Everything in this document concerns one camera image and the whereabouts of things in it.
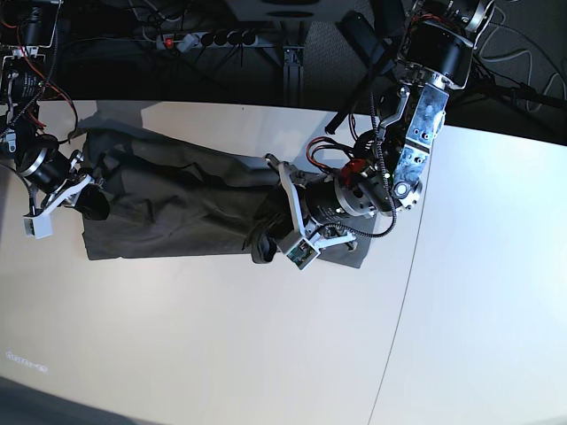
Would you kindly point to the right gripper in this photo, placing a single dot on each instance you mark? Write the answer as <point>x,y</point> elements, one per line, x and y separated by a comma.
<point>47,170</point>

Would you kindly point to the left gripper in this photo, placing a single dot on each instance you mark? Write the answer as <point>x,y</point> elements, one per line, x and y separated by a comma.
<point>363,198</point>

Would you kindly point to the grey green T-shirt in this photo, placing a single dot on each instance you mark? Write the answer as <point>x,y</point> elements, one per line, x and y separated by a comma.
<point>178,199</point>

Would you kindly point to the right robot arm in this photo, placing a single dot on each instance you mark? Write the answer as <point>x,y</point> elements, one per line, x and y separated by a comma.
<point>29,53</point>

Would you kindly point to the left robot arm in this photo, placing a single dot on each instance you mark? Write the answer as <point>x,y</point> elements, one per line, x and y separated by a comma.
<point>433,45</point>

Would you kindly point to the black power strip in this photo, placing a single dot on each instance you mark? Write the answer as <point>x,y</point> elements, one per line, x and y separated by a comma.
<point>199,40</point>

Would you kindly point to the black power adapter brick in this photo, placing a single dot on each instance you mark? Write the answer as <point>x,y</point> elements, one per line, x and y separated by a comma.
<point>363,35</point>

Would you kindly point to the black tripod stand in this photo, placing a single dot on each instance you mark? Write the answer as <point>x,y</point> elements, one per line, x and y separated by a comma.
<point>483,81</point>

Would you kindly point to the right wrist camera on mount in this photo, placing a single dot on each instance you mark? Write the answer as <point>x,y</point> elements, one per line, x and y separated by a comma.
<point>38,222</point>

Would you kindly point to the aluminium frame post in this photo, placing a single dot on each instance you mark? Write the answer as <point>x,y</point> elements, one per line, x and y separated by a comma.
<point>283,47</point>

